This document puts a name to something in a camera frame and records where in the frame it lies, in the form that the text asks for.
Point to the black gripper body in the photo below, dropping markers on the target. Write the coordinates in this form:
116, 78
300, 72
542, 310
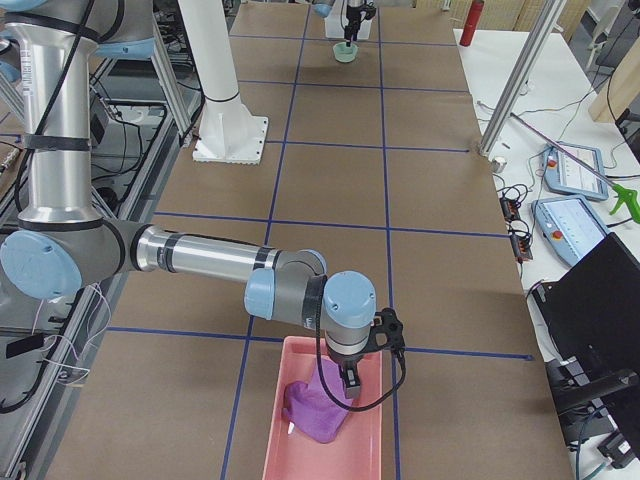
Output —
353, 11
346, 361

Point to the mint green bowl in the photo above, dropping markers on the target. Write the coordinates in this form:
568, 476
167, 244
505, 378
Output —
345, 52

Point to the purple microfibre cloth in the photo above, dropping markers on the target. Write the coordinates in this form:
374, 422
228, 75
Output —
308, 407

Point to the clear plastic storage box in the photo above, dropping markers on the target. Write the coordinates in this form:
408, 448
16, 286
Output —
337, 20

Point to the pink plastic tray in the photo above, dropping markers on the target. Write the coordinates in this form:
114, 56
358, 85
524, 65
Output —
355, 453

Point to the red metal bottle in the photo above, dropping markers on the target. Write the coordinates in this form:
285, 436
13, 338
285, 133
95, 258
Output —
471, 22

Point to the black laptop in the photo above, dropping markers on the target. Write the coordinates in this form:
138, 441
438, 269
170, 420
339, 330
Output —
592, 312

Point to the far teach pendant tablet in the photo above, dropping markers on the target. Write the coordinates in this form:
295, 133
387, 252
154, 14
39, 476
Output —
564, 176

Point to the teach pendant tablet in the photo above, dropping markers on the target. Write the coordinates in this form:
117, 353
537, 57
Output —
570, 225
564, 176

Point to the near teach pendant tablet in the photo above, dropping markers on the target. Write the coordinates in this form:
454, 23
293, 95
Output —
570, 225

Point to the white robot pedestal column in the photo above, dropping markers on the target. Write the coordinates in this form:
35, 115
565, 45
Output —
228, 132

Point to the aluminium frame post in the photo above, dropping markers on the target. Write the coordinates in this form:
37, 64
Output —
535, 42

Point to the green handled reach grabber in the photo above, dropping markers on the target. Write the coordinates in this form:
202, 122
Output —
625, 196

